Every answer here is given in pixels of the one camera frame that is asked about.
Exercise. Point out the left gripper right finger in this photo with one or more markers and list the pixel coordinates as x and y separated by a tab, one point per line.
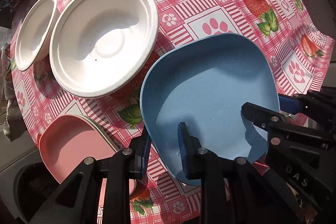
232	191

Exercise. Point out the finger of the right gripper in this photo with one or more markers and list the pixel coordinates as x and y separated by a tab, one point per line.
260	116
289	104

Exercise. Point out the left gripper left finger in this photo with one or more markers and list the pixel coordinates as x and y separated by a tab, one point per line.
76	199

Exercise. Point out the blue square plate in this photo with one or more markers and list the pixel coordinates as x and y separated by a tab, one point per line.
204	84

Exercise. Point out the pink square plate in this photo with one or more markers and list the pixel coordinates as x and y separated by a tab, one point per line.
71	138

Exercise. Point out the white paper bowl large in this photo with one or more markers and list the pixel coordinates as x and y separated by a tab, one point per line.
98	46

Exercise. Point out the white washing machine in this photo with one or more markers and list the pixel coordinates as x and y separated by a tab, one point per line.
26	183

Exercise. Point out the green square plate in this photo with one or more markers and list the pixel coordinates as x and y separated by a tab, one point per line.
105	132

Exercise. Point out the beige towel on rack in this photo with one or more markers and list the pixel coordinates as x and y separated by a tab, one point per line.
13	125

